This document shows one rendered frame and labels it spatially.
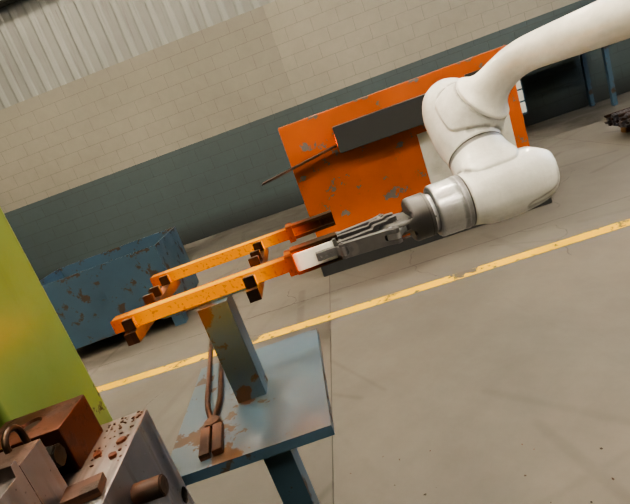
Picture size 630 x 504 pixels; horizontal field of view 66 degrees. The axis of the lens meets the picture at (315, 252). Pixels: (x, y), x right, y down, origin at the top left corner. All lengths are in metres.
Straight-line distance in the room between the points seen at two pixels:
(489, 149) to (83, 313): 4.00
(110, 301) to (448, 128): 3.80
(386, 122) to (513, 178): 2.95
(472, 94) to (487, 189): 0.17
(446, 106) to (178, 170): 7.58
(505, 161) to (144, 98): 7.81
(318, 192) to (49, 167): 6.03
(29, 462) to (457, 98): 0.79
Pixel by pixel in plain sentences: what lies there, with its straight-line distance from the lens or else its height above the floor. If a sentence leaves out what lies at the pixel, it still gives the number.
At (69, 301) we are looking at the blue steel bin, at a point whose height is 0.52.
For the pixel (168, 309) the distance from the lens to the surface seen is 0.84.
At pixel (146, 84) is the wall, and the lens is 8.42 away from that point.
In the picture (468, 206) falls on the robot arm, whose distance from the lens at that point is 0.80.
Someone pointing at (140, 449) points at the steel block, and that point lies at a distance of 0.76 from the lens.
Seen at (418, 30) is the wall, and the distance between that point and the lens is 8.13.
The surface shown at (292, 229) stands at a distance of 1.03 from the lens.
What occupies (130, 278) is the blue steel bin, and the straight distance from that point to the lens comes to 4.29.
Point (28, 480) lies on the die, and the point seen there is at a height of 0.97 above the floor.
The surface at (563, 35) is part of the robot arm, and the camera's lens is 0.80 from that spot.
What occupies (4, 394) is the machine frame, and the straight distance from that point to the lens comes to 0.90.
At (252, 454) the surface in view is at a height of 0.76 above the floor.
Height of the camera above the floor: 1.23
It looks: 15 degrees down
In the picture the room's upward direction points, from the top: 20 degrees counter-clockwise
